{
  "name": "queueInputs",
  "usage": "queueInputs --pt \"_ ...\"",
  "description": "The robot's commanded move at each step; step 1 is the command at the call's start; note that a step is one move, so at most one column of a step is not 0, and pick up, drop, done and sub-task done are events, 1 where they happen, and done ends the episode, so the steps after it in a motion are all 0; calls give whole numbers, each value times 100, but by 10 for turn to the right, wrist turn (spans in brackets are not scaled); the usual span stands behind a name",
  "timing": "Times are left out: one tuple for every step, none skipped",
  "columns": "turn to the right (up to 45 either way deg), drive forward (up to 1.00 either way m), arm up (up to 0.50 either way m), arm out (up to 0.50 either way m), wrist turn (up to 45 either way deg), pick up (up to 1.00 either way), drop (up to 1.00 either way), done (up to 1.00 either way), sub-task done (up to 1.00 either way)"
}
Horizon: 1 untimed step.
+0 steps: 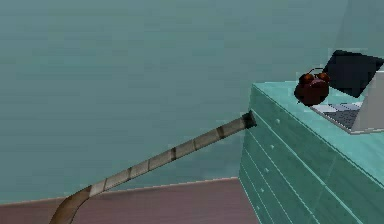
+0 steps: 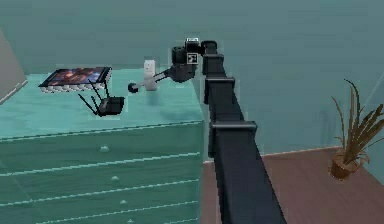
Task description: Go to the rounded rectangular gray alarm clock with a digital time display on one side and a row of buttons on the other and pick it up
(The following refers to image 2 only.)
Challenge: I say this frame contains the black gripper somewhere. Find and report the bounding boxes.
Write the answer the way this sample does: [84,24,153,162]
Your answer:
[127,45,198,94]

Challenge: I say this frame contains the black box with thin antennas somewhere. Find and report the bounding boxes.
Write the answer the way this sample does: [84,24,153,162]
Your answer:
[77,79,126,118]

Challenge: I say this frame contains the teal chest of drawers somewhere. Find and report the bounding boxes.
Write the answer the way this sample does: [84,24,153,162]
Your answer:
[0,67,205,224]

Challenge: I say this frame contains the grey flat panel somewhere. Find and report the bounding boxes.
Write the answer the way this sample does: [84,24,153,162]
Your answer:
[0,28,29,106]

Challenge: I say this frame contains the house plant in brown pot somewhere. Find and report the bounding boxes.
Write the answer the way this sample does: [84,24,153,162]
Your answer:
[327,78,384,181]

